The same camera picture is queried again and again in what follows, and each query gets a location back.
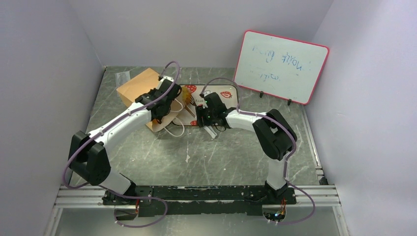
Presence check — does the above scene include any strawberry pattern tray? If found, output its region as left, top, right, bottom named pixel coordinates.
left=176, top=84, right=239, bottom=127

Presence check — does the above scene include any fake orange bread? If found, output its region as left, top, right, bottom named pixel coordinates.
left=181, top=86, right=192, bottom=106

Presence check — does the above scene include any brown paper bag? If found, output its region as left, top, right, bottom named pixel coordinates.
left=117, top=68, right=186, bottom=132

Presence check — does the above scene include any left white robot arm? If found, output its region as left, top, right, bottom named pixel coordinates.
left=66, top=77, right=182, bottom=205

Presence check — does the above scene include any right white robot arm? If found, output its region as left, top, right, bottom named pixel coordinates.
left=196, top=92, right=297, bottom=204

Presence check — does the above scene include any clear plastic wrapper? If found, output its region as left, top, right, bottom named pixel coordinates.
left=115, top=71, right=131, bottom=84

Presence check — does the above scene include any pink framed whiteboard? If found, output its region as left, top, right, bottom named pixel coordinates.
left=234, top=30, right=330, bottom=105

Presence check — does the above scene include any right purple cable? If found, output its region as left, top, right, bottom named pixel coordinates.
left=199, top=77, right=316, bottom=226

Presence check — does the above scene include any purple cable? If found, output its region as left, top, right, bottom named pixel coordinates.
left=61, top=60, right=181, bottom=228
left=199, top=77, right=316, bottom=226

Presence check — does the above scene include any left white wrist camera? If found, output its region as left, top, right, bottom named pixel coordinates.
left=158, top=76, right=174, bottom=83

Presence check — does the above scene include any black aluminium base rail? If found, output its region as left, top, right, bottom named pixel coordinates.
left=54, top=185, right=341, bottom=217

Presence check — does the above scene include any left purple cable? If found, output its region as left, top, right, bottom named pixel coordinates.
left=61, top=60, right=181, bottom=228

